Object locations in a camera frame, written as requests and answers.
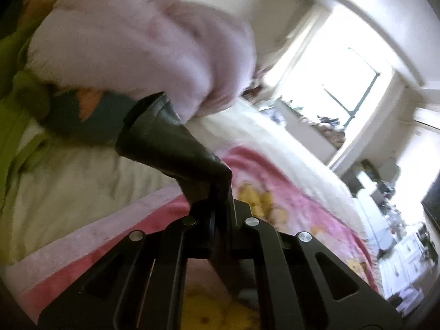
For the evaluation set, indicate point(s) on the teal and orange printed cloth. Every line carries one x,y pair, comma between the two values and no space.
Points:
72,117

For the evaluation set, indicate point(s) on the green cloth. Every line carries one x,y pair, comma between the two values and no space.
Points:
20,110

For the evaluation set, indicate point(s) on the beige knit blanket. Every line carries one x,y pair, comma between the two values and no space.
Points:
282,144

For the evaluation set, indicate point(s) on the white curtain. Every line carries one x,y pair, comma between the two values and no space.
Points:
292,51

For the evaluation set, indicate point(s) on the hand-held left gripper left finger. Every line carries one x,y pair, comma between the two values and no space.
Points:
201,235

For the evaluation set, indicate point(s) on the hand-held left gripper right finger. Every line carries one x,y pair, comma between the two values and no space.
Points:
237,235

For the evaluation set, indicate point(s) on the pink printed blanket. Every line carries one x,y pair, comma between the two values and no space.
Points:
295,209

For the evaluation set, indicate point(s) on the black leather garment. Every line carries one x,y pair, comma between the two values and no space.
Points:
172,144

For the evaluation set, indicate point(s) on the window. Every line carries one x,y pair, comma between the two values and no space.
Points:
347,65

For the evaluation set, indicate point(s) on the white drawer cabinet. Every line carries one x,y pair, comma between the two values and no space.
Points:
405,264

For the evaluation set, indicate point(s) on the black television screen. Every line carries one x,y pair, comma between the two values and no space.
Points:
432,202

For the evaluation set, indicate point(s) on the white bed sheet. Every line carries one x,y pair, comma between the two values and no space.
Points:
86,178

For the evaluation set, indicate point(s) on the pile of windowsill clutter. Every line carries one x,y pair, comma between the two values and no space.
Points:
319,127

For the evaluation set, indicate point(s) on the light pink fluffy garment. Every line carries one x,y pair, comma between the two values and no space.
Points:
137,41

